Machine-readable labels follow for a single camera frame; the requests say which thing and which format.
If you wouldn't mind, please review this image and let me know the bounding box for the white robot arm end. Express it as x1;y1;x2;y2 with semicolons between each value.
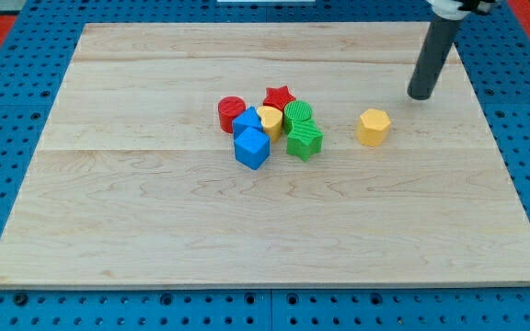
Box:
427;0;501;20

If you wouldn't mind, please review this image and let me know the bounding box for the yellow hexagon block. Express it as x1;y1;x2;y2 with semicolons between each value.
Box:
356;108;391;147

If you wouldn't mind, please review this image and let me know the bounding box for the blue cube block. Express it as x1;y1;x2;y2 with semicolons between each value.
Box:
234;127;271;170

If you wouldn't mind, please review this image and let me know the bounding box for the green star block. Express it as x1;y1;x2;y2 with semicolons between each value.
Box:
286;120;324;162

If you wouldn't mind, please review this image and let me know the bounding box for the yellow heart block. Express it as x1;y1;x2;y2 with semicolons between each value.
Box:
257;106;283;143

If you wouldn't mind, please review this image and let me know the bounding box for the blue triangle block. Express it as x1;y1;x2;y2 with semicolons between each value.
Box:
232;107;263;139

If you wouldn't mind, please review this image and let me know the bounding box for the green cylinder block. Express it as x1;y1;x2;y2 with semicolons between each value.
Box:
283;100;312;134

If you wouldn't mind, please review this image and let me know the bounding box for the red cylinder block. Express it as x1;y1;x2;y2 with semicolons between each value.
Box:
217;96;247;133

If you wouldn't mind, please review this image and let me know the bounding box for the red star block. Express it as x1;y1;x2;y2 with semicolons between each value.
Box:
262;86;296;111

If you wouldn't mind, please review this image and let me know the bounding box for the wooden board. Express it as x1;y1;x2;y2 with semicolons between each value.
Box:
0;22;530;290

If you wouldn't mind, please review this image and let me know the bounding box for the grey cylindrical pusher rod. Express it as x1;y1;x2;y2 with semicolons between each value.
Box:
407;14;461;100

